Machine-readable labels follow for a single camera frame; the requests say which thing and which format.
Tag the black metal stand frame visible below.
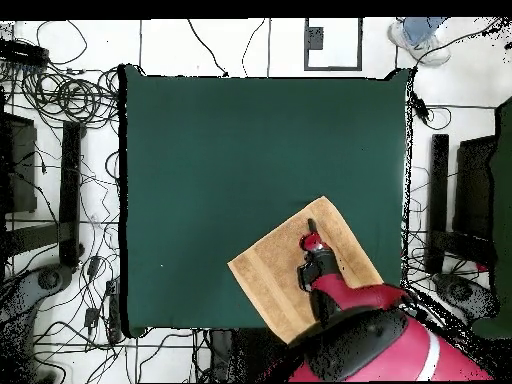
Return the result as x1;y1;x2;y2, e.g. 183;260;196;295
3;120;86;268
424;133;499;275

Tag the dark green fabric sheet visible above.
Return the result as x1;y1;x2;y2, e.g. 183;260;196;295
471;95;512;339

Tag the black power strip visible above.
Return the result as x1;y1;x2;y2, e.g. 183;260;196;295
0;38;50;67

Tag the gray black floor stand base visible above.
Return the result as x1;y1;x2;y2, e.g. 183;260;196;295
0;265;77;321
433;273;499;321

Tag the gray floor hatch frame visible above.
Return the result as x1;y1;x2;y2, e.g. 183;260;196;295
302;17;364;72

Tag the gray square floor box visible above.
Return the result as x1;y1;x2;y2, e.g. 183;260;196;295
304;26;324;51

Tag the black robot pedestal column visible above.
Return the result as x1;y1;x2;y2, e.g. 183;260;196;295
207;328;285;383

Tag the dark green table cloth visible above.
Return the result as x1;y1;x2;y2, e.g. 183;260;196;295
118;63;413;339

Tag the black plug with cable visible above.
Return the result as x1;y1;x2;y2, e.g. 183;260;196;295
410;93;452;131

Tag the person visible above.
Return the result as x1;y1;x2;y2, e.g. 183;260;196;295
386;17;452;68

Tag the black box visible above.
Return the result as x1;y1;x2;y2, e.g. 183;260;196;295
0;113;38;215
453;135;499;241

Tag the coil of black cables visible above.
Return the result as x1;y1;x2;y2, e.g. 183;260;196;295
21;67;120;129

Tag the thin black floor cable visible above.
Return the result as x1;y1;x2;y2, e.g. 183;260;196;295
186;18;230;77
240;17;267;77

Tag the tan terry towel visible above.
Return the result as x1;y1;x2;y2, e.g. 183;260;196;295
226;195;385;345

